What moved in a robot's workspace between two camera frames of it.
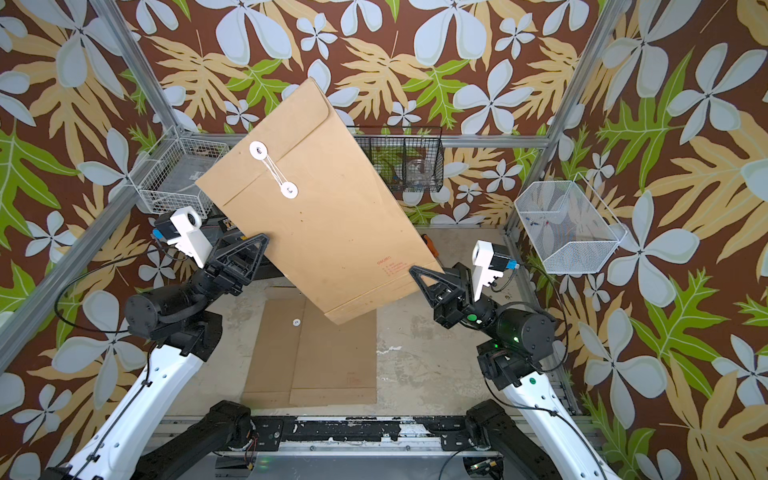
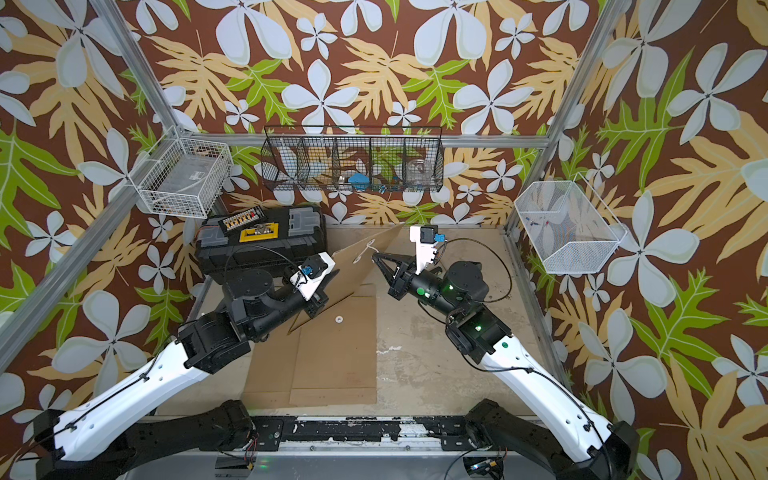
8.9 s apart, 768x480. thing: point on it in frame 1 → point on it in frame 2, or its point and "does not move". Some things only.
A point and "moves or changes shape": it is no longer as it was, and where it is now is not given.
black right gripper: (457, 304) → (401, 283)
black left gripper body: (212, 288) → (313, 303)
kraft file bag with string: (273, 363) does not move
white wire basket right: (570, 228) does not move
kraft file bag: (333, 227) moves or changes shape
